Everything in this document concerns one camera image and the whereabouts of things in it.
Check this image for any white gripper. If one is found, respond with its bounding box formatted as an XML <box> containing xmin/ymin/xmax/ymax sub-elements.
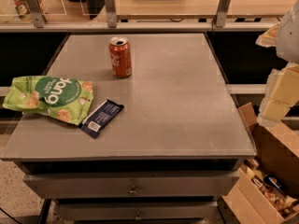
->
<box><xmin>256</xmin><ymin>0</ymin><xmax>299</xmax><ymax>127</ymax></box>

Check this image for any orange coke can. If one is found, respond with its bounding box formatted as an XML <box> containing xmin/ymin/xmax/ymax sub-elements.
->
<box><xmin>109</xmin><ymin>36</ymin><xmax>132</xmax><ymax>78</ymax></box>

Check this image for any blue pepsi can in box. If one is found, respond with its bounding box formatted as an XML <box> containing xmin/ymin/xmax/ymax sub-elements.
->
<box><xmin>263</xmin><ymin>175</ymin><xmax>284</xmax><ymax>191</ymax></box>

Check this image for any blue rxbar blueberry wrapper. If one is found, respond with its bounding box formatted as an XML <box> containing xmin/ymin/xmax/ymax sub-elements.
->
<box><xmin>79</xmin><ymin>100</ymin><xmax>124</xmax><ymax>138</ymax></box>

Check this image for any cardboard box of snacks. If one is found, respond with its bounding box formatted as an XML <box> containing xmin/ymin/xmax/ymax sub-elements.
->
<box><xmin>219</xmin><ymin>104</ymin><xmax>299</xmax><ymax>224</ymax></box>

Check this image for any lower grey drawer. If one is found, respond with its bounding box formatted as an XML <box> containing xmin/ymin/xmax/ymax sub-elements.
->
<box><xmin>55</xmin><ymin>202</ymin><xmax>217</xmax><ymax>221</ymax></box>

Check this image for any grey drawer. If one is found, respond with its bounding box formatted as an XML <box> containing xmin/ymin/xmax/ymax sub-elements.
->
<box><xmin>23</xmin><ymin>172</ymin><xmax>239</xmax><ymax>199</ymax></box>
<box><xmin>55</xmin><ymin>202</ymin><xmax>217</xmax><ymax>221</ymax></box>

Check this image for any green dang chips bag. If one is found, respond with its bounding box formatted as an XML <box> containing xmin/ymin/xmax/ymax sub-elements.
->
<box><xmin>3</xmin><ymin>76</ymin><xmax>93</xmax><ymax>125</ymax></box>

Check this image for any upper grey drawer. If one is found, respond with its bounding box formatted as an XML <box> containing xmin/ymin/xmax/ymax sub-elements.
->
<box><xmin>23</xmin><ymin>172</ymin><xmax>239</xmax><ymax>199</ymax></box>

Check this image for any colourful snack bag background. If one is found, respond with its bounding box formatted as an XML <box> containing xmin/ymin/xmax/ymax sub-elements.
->
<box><xmin>12</xmin><ymin>0</ymin><xmax>48</xmax><ymax>22</ymax></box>

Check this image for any right metal bracket post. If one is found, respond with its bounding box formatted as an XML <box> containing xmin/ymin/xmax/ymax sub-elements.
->
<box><xmin>213</xmin><ymin>0</ymin><xmax>231</xmax><ymax>27</ymax></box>

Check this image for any metal bracket post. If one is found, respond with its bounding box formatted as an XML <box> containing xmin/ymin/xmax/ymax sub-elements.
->
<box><xmin>105</xmin><ymin>0</ymin><xmax>118</xmax><ymax>28</ymax></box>
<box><xmin>25</xmin><ymin>0</ymin><xmax>46</xmax><ymax>28</ymax></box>
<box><xmin>213</xmin><ymin>0</ymin><xmax>231</xmax><ymax>27</ymax></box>

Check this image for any middle metal bracket post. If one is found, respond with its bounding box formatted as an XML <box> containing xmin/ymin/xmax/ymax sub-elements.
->
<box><xmin>105</xmin><ymin>0</ymin><xmax>118</xmax><ymax>28</ymax></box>

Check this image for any left metal bracket post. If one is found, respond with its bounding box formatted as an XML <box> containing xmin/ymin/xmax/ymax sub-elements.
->
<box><xmin>25</xmin><ymin>0</ymin><xmax>46</xmax><ymax>28</ymax></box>

